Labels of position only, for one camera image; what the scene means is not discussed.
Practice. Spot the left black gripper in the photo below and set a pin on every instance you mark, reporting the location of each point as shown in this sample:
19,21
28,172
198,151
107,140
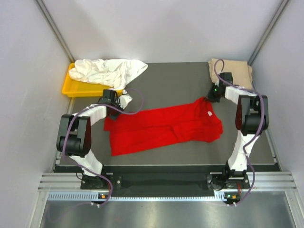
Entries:
116,103

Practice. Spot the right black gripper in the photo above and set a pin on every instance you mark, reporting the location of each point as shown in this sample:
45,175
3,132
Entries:
209,98

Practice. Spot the red t-shirt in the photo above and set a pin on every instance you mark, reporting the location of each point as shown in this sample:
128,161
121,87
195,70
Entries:
161,127

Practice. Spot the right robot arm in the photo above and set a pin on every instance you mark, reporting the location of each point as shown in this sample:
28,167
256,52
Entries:
251,120

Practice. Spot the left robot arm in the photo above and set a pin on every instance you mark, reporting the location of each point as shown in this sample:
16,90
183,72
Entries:
74,137

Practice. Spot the white t-shirt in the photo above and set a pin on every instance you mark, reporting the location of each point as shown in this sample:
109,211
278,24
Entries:
114,73

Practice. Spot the yellow plastic bin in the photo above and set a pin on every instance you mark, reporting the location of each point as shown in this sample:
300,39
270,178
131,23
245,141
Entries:
72,88

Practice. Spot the folded beige t-shirt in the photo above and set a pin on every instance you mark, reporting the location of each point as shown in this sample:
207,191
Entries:
241,72

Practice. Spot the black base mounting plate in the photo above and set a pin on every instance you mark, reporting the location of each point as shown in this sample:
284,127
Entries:
173,180

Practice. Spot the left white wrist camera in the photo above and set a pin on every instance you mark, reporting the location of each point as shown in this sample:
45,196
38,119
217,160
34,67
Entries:
124,100

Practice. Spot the slotted grey cable duct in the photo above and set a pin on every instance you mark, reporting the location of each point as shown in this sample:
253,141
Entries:
99,197

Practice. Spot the aluminium frame rail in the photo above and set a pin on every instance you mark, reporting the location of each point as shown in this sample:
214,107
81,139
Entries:
264,182

